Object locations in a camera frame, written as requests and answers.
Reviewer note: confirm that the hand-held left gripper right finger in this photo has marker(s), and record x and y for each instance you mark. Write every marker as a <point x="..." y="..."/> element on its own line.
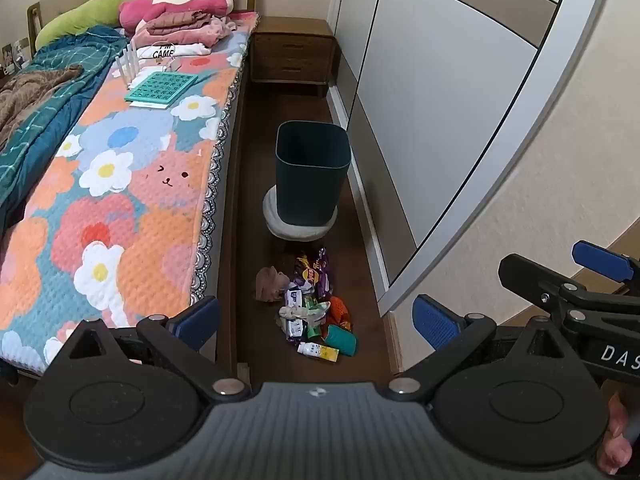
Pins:
<point x="435" y="321"/>

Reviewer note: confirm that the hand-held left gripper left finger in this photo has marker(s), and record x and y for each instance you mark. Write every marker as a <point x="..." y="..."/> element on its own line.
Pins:
<point x="200" y="317"/>

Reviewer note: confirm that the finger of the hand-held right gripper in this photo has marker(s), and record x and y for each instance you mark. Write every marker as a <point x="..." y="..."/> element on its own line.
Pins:
<point x="540" y="280"/>
<point x="600" y="260"/>

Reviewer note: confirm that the red plastic bag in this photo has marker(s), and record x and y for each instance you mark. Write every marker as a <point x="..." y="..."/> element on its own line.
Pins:
<point x="340" y="310"/>

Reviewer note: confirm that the white wrapper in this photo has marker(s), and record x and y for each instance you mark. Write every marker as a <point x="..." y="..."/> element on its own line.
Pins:
<point x="300" y="314"/>

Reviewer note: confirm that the black and purple chip bag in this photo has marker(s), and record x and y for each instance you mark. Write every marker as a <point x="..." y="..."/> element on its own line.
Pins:
<point x="306" y="271"/>

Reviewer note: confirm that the dark green trash bin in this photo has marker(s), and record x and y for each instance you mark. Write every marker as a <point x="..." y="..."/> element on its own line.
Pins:
<point x="310" y="180"/>

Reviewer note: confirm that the person's right hand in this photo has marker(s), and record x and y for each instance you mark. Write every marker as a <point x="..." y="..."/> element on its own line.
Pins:
<point x="614" y="435"/>

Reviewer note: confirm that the white snack packet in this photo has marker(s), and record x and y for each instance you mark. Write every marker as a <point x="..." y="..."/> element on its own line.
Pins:
<point x="296" y="330"/>
<point x="294" y="298"/>

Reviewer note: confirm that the teal pouch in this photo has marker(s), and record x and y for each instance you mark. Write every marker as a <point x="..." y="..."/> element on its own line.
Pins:
<point x="341" y="342"/>

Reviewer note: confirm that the small white bottle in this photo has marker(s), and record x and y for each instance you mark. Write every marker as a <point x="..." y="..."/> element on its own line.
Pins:
<point x="310" y="349"/>

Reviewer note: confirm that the green wrapper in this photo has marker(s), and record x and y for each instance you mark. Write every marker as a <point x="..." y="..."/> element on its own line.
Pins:
<point x="314" y="304"/>

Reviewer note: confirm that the white round stool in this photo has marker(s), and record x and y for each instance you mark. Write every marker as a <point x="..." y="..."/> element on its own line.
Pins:
<point x="295" y="232"/>

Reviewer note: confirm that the floral printed blanket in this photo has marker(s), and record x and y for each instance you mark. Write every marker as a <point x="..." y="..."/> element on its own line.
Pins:
<point x="150" y="195"/>

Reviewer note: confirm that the white and grey wardrobe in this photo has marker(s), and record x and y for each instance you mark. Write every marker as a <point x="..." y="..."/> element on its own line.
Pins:
<point x="450" y="85"/>

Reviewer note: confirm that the teal grid board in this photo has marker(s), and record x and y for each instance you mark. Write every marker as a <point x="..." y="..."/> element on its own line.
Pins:
<point x="160" y="87"/>

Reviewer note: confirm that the white router with antennas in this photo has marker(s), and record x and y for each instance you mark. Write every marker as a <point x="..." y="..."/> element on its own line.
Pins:
<point x="129" y="67"/>

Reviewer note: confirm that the teal checked quilt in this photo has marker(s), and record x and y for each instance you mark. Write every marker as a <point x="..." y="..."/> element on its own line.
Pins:
<point x="45" y="105"/>

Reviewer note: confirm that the white printed garment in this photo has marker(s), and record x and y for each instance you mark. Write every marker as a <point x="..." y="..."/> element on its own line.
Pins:
<point x="185" y="50"/>

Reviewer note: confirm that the wooden nightstand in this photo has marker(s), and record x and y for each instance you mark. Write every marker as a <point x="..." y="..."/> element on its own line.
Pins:
<point x="292" y="55"/>

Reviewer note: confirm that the brown fleece blanket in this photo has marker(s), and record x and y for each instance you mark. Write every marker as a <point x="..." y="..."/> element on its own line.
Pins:
<point x="30" y="95"/>

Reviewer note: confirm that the pink folded garment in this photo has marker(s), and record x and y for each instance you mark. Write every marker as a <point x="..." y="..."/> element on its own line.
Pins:
<point x="200" y="35"/>

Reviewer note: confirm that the mauve folded garment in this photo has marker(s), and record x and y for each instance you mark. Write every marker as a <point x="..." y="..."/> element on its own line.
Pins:
<point x="180" y="19"/>

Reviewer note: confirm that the pink folded blankets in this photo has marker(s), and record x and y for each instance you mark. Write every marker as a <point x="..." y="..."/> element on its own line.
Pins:
<point x="165" y="4"/>

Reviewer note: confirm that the green pillow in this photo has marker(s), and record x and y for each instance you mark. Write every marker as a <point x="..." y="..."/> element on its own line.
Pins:
<point x="80" y="15"/>

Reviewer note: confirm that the photo frame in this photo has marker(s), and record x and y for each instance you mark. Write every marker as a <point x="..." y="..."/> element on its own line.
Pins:
<point x="14" y="52"/>

